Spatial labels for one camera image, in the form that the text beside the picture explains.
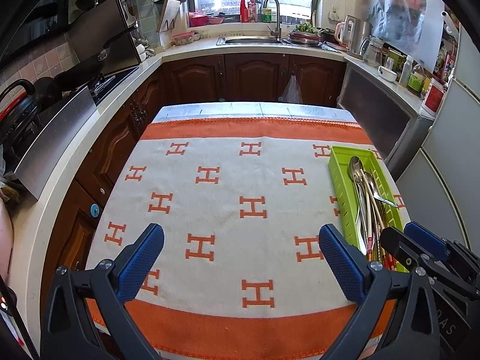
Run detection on large wall plastic bag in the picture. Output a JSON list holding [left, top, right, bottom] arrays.
[[365, 0, 447, 59]]

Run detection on white ceramic pieces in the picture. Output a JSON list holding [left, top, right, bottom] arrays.
[[136, 43, 156, 61]]

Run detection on glass jug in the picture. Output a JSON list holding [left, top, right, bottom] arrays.
[[360, 35, 385, 66]]

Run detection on orange and white printed blanket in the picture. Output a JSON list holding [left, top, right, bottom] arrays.
[[84, 114, 409, 359]]

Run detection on red labelled jar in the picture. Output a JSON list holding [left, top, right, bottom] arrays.
[[420, 79, 449, 117]]

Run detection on wide-handled steel spoon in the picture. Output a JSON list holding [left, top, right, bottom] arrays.
[[364, 170, 399, 209]]

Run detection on brown wooden kitchen cabinets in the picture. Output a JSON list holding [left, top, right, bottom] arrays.
[[41, 54, 347, 308]]

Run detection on green labelled bottle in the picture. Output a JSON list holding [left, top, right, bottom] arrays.
[[407, 64, 426, 96]]

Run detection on hanging clear plastic bag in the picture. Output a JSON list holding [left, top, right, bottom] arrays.
[[278, 75, 304, 104]]

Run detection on green plastic tray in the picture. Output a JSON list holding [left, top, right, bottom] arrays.
[[328, 145, 411, 272]]

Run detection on electric kettle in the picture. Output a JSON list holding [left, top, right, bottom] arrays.
[[349, 19, 372, 53]]

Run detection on steel kitchen sink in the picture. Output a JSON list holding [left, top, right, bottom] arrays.
[[216, 34, 289, 46]]

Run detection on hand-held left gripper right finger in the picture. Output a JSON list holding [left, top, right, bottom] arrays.
[[318, 224, 443, 360]]

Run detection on steel kitchen faucet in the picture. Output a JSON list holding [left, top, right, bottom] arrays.
[[262, 0, 283, 40]]

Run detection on clear bottle white cap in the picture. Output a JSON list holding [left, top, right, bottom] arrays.
[[398, 55, 414, 87]]

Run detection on steel basin with vegetables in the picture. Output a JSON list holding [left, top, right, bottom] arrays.
[[288, 22, 323, 46]]

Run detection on gas stove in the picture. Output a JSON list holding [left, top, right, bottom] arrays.
[[90, 65, 139, 106]]

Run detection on steel front appliance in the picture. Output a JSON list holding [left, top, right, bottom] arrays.
[[336, 62, 417, 162]]

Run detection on black pressure cooker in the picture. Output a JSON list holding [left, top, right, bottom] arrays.
[[0, 79, 42, 166]]

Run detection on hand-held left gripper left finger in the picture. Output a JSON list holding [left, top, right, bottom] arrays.
[[39, 223, 166, 360]]

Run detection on pink plastic bowl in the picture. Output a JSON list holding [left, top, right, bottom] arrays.
[[187, 11, 209, 28]]

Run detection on black wok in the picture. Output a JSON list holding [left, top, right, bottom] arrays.
[[34, 37, 124, 100]]

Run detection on steel counter panel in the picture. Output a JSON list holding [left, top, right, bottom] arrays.
[[13, 86, 98, 201]]

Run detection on black device with red lights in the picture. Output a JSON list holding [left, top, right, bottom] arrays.
[[0, 274, 38, 360]]

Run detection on white and pink kettle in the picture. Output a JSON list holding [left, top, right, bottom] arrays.
[[335, 15, 357, 47]]

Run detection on steel stove splash guard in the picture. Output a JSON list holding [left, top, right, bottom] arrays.
[[69, 0, 141, 77]]

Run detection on white ceramic bowl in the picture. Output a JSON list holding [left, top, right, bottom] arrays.
[[377, 65, 398, 82]]

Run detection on grey refrigerator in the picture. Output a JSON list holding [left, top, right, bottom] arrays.
[[390, 15, 480, 271]]

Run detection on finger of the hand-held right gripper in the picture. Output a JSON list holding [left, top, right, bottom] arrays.
[[404, 222, 480, 271], [380, 227, 480, 294]]

